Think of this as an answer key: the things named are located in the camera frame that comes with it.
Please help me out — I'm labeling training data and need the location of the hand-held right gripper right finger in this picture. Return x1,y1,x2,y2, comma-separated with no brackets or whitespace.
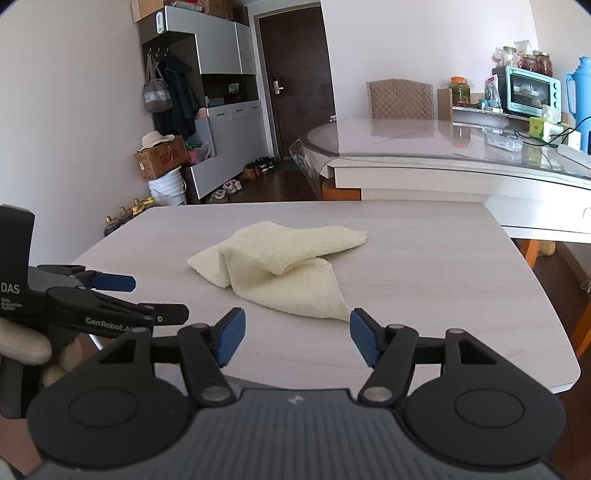
349,308,509,407

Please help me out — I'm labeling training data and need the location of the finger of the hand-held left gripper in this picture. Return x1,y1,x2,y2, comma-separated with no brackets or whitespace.
46,286,189,342
36,264,136,293

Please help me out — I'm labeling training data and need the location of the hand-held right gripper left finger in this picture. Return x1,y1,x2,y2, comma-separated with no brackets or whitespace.
88,307,246,407

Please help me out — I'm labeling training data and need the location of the cream towel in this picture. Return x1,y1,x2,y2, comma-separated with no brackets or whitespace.
187,220,369,322

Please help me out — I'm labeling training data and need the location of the person's left hand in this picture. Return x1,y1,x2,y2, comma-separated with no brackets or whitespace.
0,318,90,391

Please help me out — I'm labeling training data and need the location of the white plastic bucket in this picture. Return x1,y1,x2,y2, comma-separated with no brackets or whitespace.
148,167,188,207

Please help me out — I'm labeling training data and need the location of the printed cardboard box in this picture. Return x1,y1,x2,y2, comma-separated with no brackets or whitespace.
133,135,188,182

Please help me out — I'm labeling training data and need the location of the orange wooden stool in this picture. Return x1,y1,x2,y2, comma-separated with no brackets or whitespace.
322,178,362,201

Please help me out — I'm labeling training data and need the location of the white sun hat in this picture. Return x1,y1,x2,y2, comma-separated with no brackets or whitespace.
139,130,176,151

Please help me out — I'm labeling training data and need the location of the row of shoes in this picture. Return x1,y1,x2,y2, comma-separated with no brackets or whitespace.
205,157,278,205

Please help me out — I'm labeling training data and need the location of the pile of colourful bags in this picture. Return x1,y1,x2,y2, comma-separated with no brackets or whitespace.
185,138,213,166

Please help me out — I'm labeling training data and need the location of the white dining table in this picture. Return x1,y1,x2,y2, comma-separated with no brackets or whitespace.
289,115,591,243

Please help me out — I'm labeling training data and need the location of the grey hanging bag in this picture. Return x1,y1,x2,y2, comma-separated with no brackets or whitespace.
142,54,174,114

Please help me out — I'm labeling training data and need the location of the dark hanging jacket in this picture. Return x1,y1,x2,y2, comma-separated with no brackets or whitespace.
161,54,201,139

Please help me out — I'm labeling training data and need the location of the clear plastic table cover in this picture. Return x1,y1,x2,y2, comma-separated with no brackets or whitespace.
289,116,591,185

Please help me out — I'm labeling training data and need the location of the beige quilted chair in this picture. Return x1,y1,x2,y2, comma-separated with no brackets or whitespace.
366,78,435,121

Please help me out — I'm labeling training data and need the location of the clear plastic box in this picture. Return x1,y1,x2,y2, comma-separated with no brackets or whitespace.
485,130,525,151

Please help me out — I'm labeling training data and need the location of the wooden desktop shelf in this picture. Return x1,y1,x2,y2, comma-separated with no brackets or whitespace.
438,88,532,123

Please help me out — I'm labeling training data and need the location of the glass jar orange lid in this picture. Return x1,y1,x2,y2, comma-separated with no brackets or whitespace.
450,76,472,104

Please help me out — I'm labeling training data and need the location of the green tissue box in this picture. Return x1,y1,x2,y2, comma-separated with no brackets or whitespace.
529,105,565,139

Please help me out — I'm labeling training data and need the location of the large brown cardboard box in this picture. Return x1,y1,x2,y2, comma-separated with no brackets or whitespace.
131,0,166,23

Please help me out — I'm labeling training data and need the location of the clear snack bag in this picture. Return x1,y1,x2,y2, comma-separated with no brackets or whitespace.
484,78,504,112

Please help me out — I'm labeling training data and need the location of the white power strip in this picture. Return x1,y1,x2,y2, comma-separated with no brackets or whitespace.
557,144,591,169

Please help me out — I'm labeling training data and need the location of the dark brown door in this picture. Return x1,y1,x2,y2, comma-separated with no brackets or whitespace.
257,7,337,162

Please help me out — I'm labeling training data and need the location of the teal toaster oven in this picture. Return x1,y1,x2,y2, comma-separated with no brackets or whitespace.
492,65,561,116

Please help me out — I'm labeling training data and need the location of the blue thermos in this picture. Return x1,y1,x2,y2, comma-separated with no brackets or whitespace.
566,56,591,153

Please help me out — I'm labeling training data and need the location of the grey wall cabinet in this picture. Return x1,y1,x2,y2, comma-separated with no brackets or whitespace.
137,4,270,204

